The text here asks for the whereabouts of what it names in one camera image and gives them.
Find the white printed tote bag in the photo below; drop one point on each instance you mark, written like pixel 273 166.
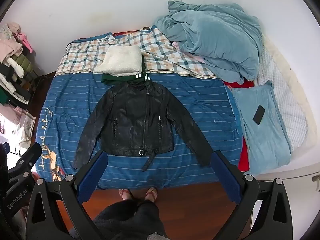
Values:
pixel 25 125

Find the person's foot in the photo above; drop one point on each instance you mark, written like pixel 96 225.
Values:
pixel 126 194
pixel 151 194

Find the person's right foot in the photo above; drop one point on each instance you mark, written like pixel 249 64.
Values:
pixel 151 194

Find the blue striped plaid bedspread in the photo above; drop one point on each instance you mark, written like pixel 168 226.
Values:
pixel 75 100

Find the black clothes rack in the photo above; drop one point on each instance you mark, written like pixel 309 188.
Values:
pixel 33 77

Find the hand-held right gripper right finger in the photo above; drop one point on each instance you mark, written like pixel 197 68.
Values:
pixel 226 180

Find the black smartphone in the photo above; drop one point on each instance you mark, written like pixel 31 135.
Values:
pixel 258 115

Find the white bed frame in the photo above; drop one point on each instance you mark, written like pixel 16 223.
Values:
pixel 287 170

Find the red bed sheet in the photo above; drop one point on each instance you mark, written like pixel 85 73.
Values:
pixel 246 160

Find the white quilted mattress pad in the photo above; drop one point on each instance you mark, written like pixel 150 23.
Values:
pixel 282 100

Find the pink cloth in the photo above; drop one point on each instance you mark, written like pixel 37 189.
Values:
pixel 200 59

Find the folded green garment white stripes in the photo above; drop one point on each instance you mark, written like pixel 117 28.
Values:
pixel 112 79

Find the folded white fleece garment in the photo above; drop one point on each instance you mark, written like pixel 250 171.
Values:
pixel 120 60

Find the light blue pillow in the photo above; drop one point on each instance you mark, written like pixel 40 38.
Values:
pixel 265 142

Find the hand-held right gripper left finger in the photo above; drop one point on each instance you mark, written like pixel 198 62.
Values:
pixel 91 177

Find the black leather jacket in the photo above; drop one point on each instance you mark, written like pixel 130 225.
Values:
pixel 135 120

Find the row of hanging clothes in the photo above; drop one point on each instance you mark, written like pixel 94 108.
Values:
pixel 12 55

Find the person's left foot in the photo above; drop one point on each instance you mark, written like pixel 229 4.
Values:
pixel 126 194

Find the blue-grey duvet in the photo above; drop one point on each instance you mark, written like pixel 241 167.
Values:
pixel 212 37

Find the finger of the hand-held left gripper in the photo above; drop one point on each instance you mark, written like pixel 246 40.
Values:
pixel 28 156

